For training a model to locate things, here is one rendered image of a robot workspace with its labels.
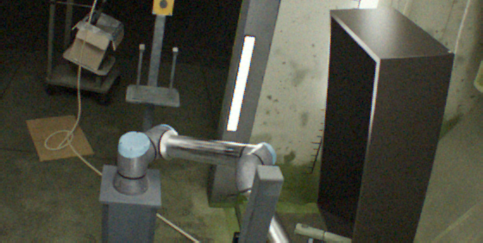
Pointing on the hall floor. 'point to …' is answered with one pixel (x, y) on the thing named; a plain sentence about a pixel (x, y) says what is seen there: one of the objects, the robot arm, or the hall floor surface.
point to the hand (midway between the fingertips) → (316, 237)
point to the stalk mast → (153, 67)
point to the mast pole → (261, 204)
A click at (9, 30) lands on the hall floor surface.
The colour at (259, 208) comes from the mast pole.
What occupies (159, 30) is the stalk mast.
